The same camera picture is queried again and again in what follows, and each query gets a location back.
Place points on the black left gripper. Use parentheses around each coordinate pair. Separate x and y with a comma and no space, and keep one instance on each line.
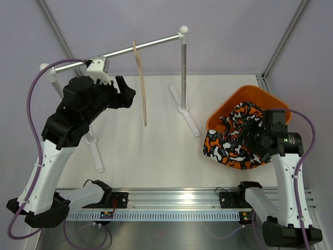
(123,99)

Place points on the rack post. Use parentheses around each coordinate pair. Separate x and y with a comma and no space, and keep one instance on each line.
(57,87)
(183,75)

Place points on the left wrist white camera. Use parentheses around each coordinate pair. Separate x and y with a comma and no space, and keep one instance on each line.
(98,70)

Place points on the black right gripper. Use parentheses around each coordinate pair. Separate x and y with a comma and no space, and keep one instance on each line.
(251,126)

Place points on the orange camouflage shorts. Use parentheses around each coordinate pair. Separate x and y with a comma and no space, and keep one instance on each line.
(224,147)

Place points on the beige wooden hanger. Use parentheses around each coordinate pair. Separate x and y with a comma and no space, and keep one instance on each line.
(141,79)

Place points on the right rack foot base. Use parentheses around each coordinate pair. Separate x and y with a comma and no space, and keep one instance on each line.
(184,112)

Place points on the silver clothes rack rail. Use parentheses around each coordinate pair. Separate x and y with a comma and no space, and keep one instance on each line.
(69,64)

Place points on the right rack post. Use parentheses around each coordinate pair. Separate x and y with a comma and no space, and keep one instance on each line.
(183,75)

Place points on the orange plastic basket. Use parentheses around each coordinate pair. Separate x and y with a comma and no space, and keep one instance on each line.
(247,93)

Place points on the aluminium slotted rail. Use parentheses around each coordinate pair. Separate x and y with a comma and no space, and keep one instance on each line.
(85,215)

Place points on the left rack post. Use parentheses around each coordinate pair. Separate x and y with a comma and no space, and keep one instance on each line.
(57,87)

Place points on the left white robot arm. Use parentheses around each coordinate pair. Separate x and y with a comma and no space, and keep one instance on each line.
(83,101)

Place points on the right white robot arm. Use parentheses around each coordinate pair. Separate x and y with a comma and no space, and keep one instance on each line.
(289,224)

